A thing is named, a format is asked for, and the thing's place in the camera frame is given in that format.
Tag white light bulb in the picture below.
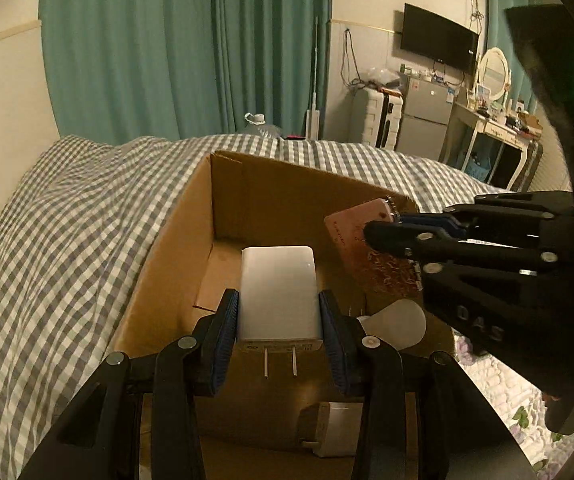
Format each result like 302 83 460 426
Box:
356 298 428 351

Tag hanging black cables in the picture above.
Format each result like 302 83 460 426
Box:
341 27 364 87

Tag pink card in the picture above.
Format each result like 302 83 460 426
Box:
324 198 426 297

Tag white mop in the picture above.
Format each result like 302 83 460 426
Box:
304 16 321 140

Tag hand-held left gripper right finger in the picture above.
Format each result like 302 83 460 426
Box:
318 289 539 480

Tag grey refrigerator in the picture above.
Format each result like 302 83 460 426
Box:
395 75 457 162

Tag cardboard box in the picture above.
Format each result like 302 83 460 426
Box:
109 149 461 480

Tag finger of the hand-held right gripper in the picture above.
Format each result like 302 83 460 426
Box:
363 220 568 283
396 190 574 243

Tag large clear water bottle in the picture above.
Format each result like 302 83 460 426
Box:
240 112 286 141

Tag white dressing table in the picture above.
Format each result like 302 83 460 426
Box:
442 102 544 192

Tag floral bed sheet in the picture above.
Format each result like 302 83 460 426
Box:
454 334 574 480

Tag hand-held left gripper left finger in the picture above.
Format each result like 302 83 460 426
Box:
17 287 241 480

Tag small white charger plug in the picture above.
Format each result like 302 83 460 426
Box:
299 402 368 459

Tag large white charger plug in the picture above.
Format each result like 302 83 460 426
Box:
237 245 324 379

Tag white suitcase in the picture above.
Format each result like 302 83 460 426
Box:
349 86 407 150

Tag white oval vanity mirror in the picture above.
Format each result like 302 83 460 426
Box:
474 47 512 106

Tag grey checkered blanket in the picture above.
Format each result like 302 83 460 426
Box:
0 133 514 480

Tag black wall television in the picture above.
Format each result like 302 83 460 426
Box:
399 3 481 72

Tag teal curtain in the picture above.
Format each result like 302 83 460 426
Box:
211 0 333 142
484 0 544 113
39 0 230 147

